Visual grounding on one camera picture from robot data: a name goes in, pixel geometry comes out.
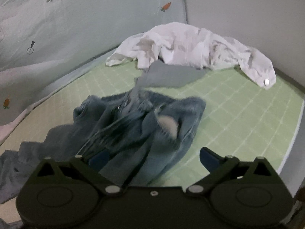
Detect blue denim jeans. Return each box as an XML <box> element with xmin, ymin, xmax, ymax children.
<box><xmin>1</xmin><ymin>92</ymin><xmax>206</xmax><ymax>203</ymax></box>

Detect grey garment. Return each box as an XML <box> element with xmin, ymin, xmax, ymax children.
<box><xmin>135</xmin><ymin>60</ymin><xmax>209</xmax><ymax>88</ymax></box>

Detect green grid bed sheet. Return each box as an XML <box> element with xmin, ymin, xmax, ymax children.
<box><xmin>1</xmin><ymin>59</ymin><xmax>304</xmax><ymax>188</ymax></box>

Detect white crumpled shirt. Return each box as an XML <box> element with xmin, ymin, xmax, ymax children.
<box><xmin>106</xmin><ymin>22</ymin><xmax>276</xmax><ymax>90</ymax></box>

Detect carrot print light quilt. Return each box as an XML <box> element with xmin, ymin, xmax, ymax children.
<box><xmin>1</xmin><ymin>0</ymin><xmax>187</xmax><ymax>141</ymax></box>

